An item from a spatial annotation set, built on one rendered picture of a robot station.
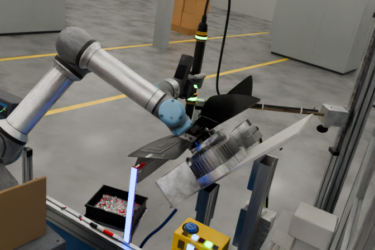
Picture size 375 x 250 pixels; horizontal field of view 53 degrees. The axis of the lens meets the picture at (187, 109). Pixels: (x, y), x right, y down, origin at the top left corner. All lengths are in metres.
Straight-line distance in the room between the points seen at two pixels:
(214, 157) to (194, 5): 8.29
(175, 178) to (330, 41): 7.36
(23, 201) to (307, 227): 1.09
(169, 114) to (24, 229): 0.56
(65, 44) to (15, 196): 0.46
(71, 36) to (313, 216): 1.18
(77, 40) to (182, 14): 8.78
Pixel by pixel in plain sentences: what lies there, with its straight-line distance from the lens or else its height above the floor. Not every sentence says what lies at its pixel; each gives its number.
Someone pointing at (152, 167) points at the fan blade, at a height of 0.99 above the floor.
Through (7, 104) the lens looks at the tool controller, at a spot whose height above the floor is 1.25.
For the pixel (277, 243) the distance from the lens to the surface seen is 1.65.
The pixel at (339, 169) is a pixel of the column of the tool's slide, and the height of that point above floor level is 1.11.
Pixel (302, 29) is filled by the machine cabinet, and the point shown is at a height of 0.71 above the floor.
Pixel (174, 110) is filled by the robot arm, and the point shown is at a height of 1.47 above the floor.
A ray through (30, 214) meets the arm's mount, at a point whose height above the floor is 1.11.
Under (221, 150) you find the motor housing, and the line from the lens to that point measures 1.58.
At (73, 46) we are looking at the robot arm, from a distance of 1.19.
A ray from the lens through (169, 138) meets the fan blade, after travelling 1.55.
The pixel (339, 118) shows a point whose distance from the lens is 1.71.
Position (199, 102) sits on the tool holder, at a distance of 1.52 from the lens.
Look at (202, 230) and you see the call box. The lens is 1.30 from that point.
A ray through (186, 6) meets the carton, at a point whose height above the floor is 0.64.
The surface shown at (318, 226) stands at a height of 0.96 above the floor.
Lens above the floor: 1.89
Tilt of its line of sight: 22 degrees down
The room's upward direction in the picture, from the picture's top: 9 degrees clockwise
